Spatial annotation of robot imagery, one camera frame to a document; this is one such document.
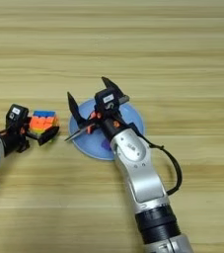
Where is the purple rectangular block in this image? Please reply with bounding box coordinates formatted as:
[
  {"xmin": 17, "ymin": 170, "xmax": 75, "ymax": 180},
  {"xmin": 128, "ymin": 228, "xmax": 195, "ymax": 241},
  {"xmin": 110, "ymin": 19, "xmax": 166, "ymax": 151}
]
[{"xmin": 101, "ymin": 137, "xmax": 112, "ymax": 152}]

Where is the light blue round plate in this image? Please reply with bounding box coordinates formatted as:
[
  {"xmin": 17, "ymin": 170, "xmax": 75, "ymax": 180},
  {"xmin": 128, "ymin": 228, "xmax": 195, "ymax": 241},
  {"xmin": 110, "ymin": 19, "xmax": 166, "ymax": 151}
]
[{"xmin": 68, "ymin": 98, "xmax": 146, "ymax": 162}]

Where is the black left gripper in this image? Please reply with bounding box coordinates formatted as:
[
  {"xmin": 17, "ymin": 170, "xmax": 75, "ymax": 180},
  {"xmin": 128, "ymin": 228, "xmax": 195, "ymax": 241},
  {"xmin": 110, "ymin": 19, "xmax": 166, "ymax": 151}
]
[{"xmin": 0, "ymin": 123, "xmax": 60, "ymax": 156}]

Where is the left gripper small black box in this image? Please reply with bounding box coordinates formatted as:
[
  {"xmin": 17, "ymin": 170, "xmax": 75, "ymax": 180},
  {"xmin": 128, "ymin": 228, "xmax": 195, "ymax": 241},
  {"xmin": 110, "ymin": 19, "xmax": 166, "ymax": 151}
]
[{"xmin": 5, "ymin": 104, "xmax": 30, "ymax": 130}]

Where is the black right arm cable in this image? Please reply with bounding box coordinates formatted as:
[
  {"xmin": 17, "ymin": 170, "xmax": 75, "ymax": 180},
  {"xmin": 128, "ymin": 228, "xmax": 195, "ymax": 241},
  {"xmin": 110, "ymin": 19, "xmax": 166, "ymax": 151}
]
[{"xmin": 129, "ymin": 123, "xmax": 184, "ymax": 197}]

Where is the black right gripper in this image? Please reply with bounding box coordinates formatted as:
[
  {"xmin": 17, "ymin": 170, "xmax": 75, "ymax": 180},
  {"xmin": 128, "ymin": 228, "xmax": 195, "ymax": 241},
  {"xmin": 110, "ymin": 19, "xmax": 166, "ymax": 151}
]
[{"xmin": 67, "ymin": 76, "xmax": 139, "ymax": 141}]

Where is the right gripper small black box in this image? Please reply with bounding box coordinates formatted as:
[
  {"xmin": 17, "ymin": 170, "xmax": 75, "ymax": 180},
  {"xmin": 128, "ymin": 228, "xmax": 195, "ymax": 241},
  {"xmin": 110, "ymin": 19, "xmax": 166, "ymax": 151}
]
[{"xmin": 94, "ymin": 87, "xmax": 121, "ymax": 113}]

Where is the gripper small black box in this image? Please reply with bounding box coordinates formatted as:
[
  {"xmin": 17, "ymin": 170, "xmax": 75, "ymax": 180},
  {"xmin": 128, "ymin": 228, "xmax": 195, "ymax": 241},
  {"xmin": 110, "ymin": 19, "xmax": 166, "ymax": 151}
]
[
  {"xmin": 5, "ymin": 104, "xmax": 30, "ymax": 130},
  {"xmin": 94, "ymin": 87, "xmax": 121, "ymax": 113}
]

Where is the colourful puzzle cube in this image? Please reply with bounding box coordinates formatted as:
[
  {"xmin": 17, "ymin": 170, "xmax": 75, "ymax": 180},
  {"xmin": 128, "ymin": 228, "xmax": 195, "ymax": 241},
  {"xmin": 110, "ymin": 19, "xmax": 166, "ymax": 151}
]
[{"xmin": 29, "ymin": 110, "xmax": 60, "ymax": 143}]

